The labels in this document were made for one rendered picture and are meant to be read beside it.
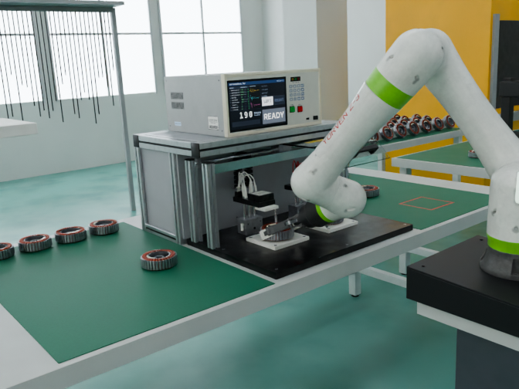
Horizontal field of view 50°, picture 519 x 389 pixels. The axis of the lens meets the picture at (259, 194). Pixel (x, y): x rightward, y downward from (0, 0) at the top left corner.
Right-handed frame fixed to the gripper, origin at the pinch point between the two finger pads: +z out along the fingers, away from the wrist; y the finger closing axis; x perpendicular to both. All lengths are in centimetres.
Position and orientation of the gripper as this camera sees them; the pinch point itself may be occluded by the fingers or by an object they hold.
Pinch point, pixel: (277, 230)
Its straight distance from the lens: 187.2
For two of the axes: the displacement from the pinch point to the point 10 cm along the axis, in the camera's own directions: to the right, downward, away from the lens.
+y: -7.7, 1.8, -6.1
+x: 3.3, 9.3, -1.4
